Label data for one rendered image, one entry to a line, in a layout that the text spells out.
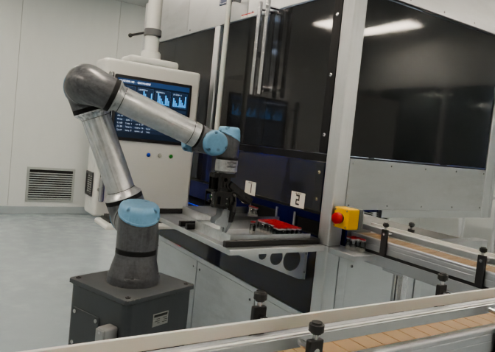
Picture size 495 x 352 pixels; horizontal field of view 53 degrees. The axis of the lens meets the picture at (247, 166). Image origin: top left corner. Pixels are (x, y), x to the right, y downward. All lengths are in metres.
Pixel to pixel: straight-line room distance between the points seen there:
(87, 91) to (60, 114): 5.62
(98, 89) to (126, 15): 6.00
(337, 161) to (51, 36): 5.67
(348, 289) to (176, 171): 1.10
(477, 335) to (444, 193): 1.32
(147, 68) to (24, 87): 4.55
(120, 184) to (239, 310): 1.01
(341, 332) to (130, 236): 0.81
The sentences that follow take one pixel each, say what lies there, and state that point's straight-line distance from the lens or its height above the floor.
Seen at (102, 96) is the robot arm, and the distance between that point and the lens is 1.41.
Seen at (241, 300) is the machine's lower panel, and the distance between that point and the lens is 2.32.
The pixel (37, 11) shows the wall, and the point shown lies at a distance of 7.10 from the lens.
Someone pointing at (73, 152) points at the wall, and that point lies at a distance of 7.10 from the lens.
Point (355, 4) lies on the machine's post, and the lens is 1.88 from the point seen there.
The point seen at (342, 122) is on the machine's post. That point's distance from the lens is 1.81.
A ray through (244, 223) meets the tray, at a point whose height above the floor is 0.90.
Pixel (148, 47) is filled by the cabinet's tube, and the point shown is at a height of 1.64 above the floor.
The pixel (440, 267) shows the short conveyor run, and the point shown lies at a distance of 1.66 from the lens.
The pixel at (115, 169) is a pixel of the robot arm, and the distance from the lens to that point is 1.56.
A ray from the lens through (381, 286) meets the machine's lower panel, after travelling 2.10.
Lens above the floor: 1.23
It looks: 3 degrees down
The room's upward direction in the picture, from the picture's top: 6 degrees clockwise
